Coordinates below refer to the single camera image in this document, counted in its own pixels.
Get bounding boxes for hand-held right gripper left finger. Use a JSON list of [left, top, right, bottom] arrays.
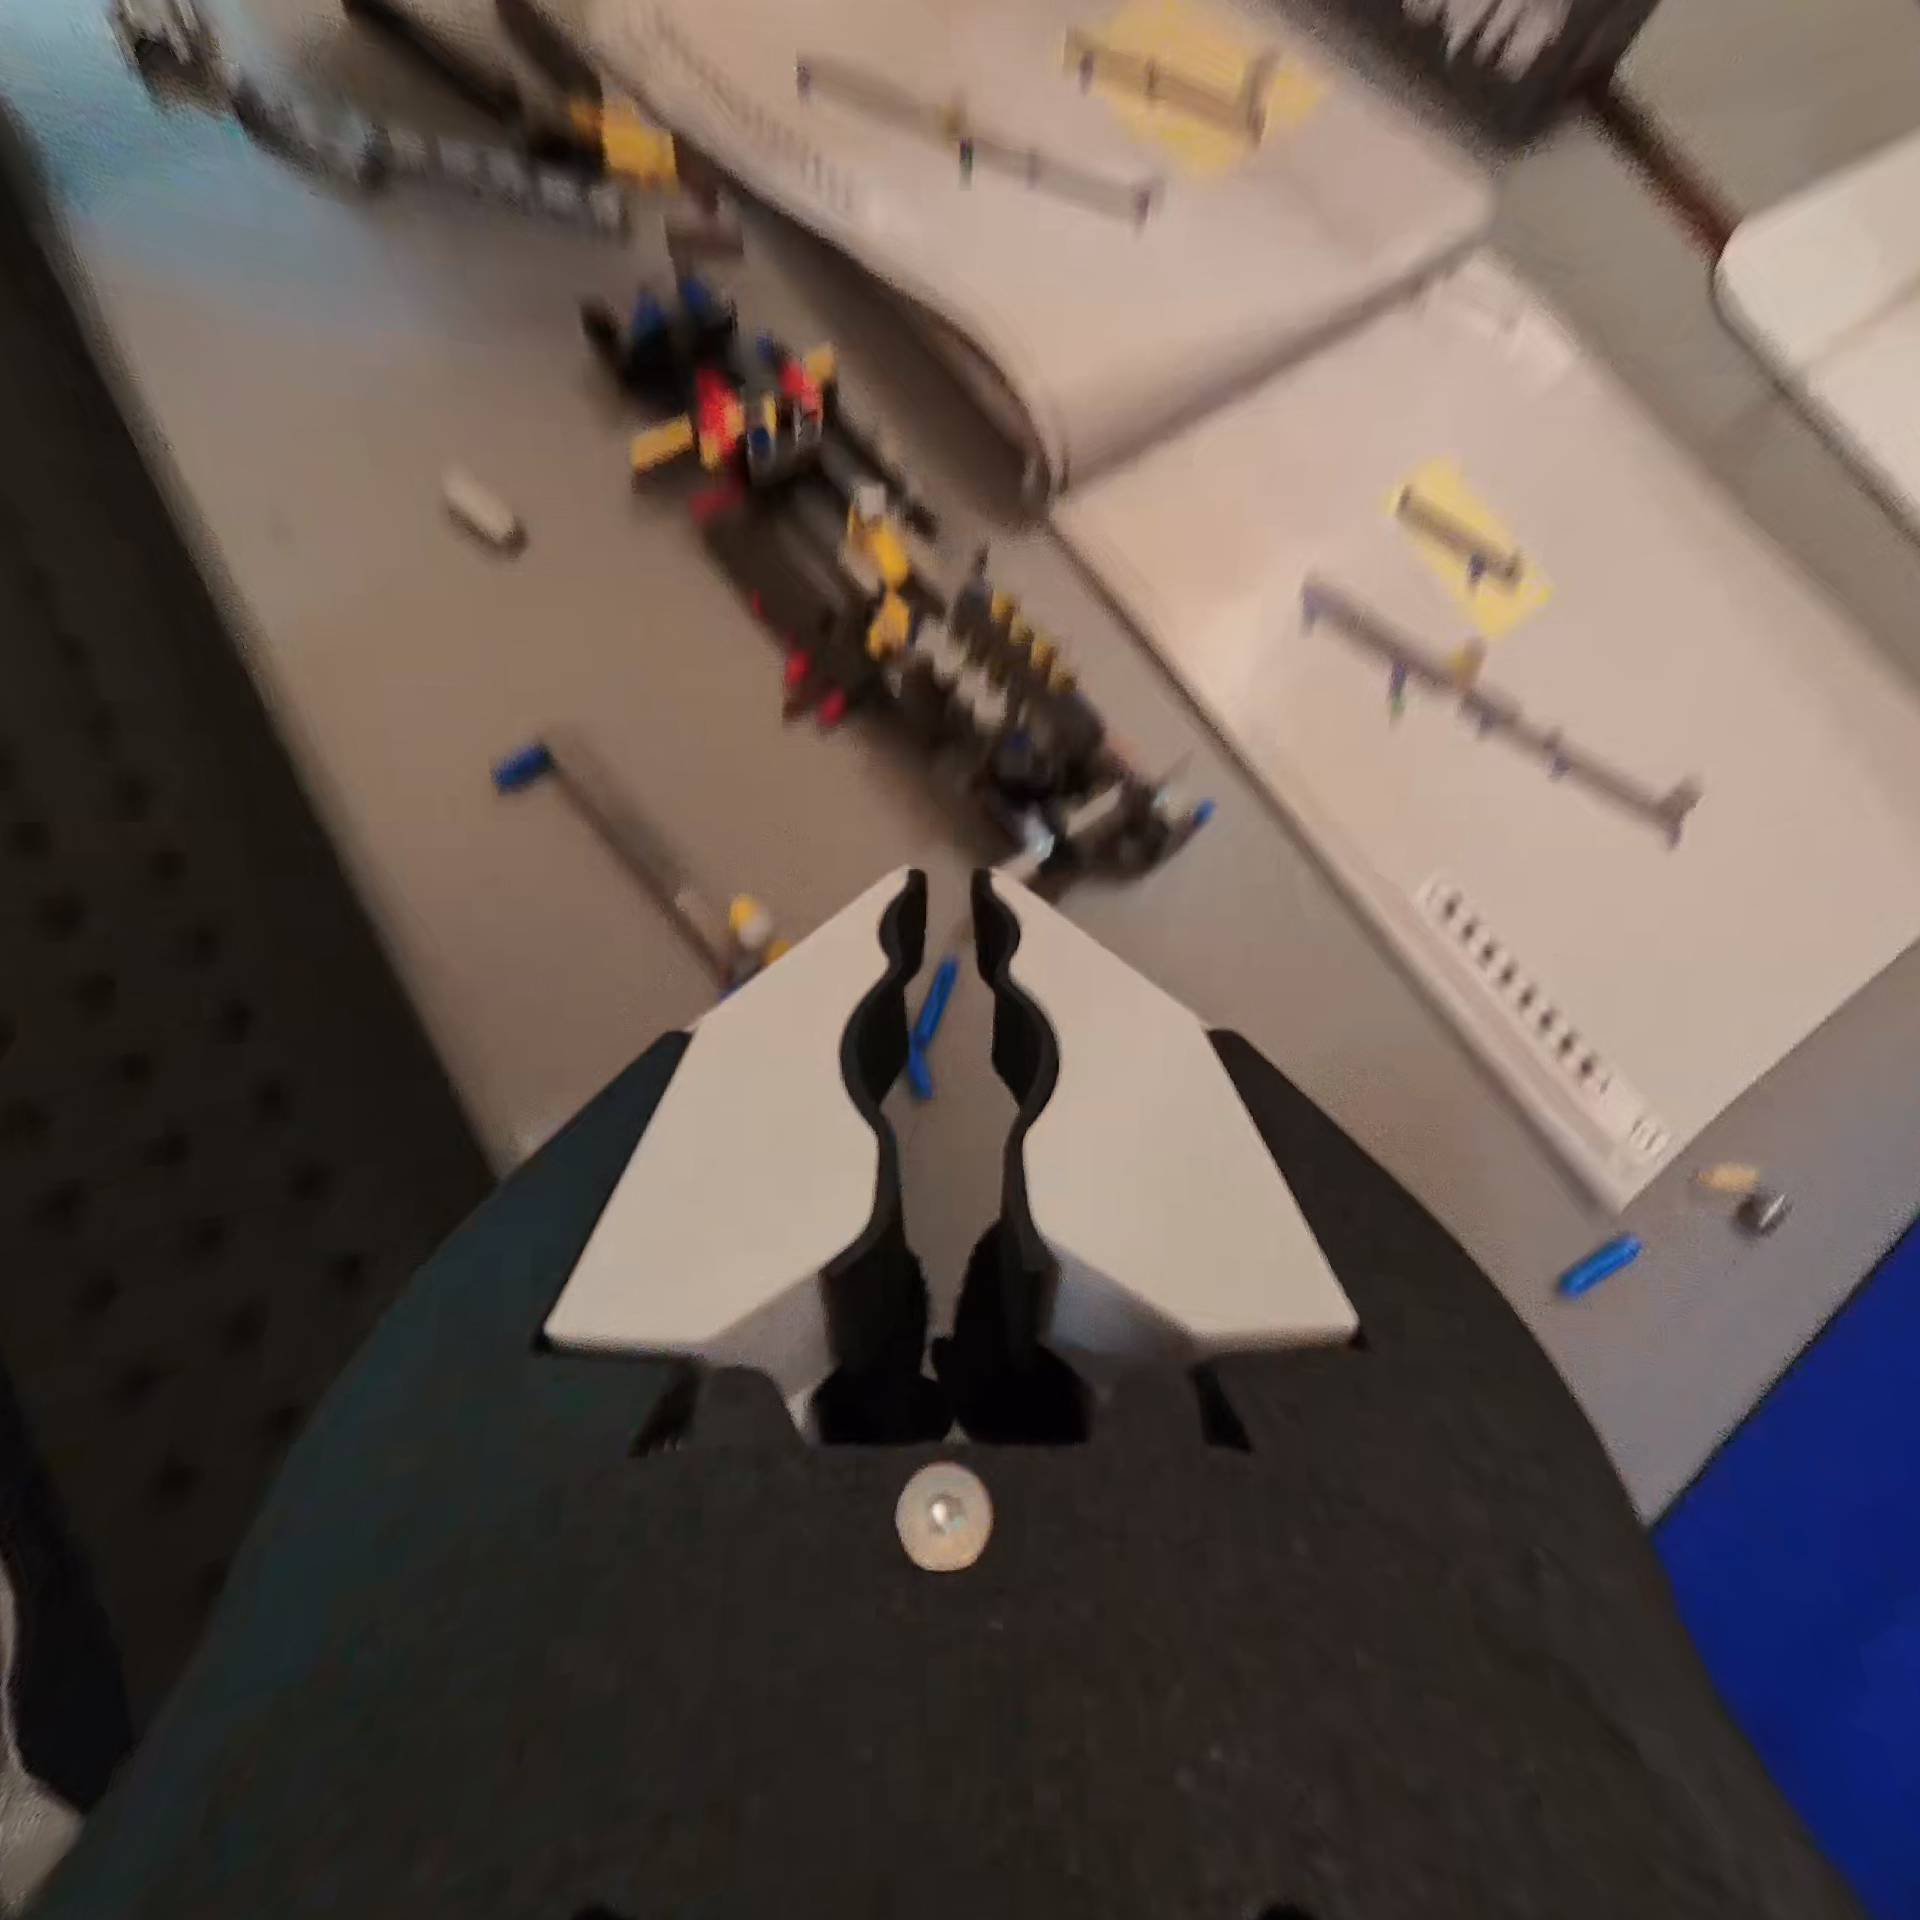
[[541, 865, 950, 1442]]

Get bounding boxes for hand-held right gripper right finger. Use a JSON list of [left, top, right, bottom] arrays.
[[958, 865, 1360, 1384]]

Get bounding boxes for grey lego beam with blue pin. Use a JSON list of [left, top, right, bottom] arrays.
[[491, 735, 740, 986]]

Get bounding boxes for long black lego model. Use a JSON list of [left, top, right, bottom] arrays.
[[582, 281, 1220, 889]]

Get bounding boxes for small pale grey lego piece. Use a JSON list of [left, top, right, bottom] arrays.
[[441, 466, 531, 554]]

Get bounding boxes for long grey holed lego beam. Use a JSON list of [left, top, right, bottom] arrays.
[[364, 126, 636, 242]]

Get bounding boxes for yellow lego pieces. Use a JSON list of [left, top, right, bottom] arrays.
[[596, 95, 684, 187]]

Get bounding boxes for black perforated board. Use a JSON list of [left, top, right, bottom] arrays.
[[0, 106, 501, 1817]]

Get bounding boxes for blue plastic bin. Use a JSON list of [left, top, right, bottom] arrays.
[[1649, 1211, 1920, 1920]]

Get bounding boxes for white instruction booklet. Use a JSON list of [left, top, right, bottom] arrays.
[[568, 0, 1920, 1220]]

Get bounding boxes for white plastic container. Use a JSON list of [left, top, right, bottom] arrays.
[[1715, 134, 1920, 545]]

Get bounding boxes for black cardboard box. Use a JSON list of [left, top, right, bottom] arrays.
[[1346, 0, 1659, 140]]

